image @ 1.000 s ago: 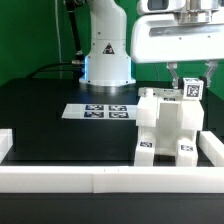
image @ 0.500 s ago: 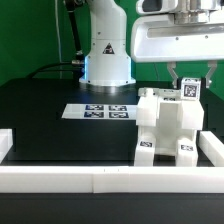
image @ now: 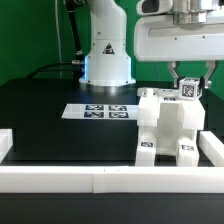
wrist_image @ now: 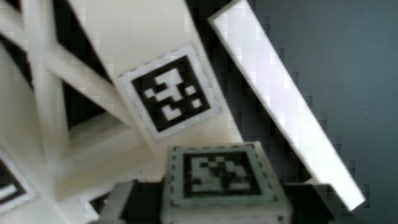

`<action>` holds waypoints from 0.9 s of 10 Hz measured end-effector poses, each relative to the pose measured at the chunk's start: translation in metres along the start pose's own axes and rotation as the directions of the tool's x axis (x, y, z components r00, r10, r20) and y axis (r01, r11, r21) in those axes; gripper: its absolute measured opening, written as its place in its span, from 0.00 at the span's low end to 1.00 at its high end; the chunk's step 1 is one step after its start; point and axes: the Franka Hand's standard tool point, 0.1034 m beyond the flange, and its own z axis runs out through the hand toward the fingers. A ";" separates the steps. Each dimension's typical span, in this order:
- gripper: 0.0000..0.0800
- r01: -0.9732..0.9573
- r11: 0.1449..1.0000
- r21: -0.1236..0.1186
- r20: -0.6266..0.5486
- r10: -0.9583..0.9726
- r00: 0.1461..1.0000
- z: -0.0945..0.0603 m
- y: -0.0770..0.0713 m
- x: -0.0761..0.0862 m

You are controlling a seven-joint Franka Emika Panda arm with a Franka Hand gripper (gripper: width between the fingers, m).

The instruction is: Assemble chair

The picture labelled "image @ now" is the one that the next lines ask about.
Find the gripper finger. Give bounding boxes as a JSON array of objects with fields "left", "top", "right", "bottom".
[
  {"left": 168, "top": 61, "right": 180, "bottom": 88},
  {"left": 203, "top": 60, "right": 218, "bottom": 89}
]

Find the white chair back frame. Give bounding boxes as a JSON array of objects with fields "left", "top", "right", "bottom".
[{"left": 137, "top": 87, "right": 205, "bottom": 130}]

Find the white marker base plate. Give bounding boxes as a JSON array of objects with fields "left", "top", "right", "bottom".
[{"left": 62, "top": 104, "right": 138, "bottom": 120}]

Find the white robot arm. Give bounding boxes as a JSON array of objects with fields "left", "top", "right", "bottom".
[{"left": 81, "top": 0, "right": 224, "bottom": 88}]

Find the white thin cable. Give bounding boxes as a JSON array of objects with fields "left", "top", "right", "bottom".
[{"left": 54, "top": 0, "right": 64, "bottom": 80}]

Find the white left fence bar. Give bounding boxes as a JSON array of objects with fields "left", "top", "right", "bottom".
[{"left": 0, "top": 129, "right": 13, "bottom": 163}]

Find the white right fence bar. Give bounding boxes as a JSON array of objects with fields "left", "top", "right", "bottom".
[{"left": 198, "top": 131, "right": 224, "bottom": 167}]

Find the white front fence bar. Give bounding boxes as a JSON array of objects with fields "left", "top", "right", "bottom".
[{"left": 0, "top": 166, "right": 224, "bottom": 193}]

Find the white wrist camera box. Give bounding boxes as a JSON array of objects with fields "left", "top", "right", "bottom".
[{"left": 136, "top": 0, "right": 173, "bottom": 16}]

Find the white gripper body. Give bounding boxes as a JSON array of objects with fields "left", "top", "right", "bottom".
[{"left": 134, "top": 15, "right": 224, "bottom": 62}]

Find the white chair seat part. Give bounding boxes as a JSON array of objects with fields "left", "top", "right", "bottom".
[{"left": 137, "top": 99, "right": 198, "bottom": 157}]

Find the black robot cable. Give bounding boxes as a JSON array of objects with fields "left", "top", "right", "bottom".
[{"left": 25, "top": 0, "right": 86, "bottom": 80}]

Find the white fence bar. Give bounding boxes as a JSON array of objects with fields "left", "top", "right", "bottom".
[
  {"left": 198, "top": 131, "right": 224, "bottom": 167},
  {"left": 0, "top": 166, "right": 224, "bottom": 193},
  {"left": 0, "top": 129, "right": 13, "bottom": 163}
]

